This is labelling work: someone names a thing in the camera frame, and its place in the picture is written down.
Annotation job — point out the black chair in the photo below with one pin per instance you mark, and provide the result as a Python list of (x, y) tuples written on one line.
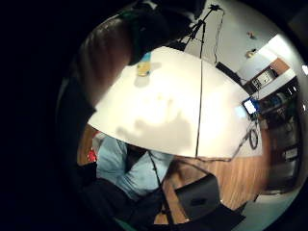
[(200, 199)]

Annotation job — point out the black flat box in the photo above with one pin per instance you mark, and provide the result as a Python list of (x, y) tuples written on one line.
[(228, 72)]

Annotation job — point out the the person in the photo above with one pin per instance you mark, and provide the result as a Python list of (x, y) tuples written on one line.
[(134, 173)]

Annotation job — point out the yellow bottle with blue cap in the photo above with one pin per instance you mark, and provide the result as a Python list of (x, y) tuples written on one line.
[(144, 66)]

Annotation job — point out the black camera tripod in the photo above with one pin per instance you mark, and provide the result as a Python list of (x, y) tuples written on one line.
[(198, 27)]

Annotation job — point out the wooden shelf unit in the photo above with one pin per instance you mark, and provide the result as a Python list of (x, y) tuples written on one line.
[(272, 80)]

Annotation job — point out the red object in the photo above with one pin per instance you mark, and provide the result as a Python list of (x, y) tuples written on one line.
[(92, 155)]

